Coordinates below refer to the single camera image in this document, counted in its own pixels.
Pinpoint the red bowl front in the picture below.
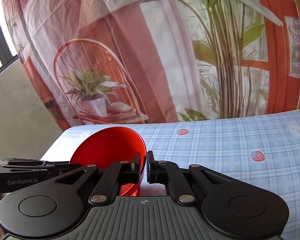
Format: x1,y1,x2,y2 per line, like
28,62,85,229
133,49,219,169
69,126,147,196

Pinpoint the blue plaid tablecloth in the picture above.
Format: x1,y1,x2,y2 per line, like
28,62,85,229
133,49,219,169
41,107,300,240

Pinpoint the printed backdrop cloth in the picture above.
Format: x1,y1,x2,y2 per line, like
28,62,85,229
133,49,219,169
1,0,300,129

